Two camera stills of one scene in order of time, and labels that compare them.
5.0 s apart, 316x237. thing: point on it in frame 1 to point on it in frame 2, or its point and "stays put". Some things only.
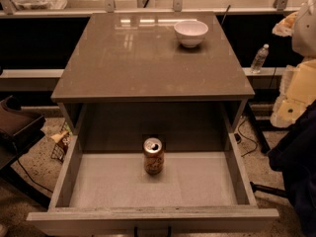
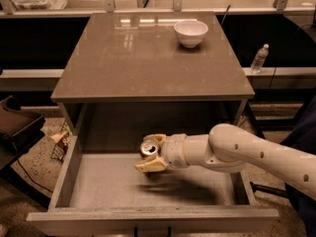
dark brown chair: [21, 130] stays put
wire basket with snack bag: [62, 140] stays put
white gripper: [305, 34] to [173, 150]
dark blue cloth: [294, 156] stays put
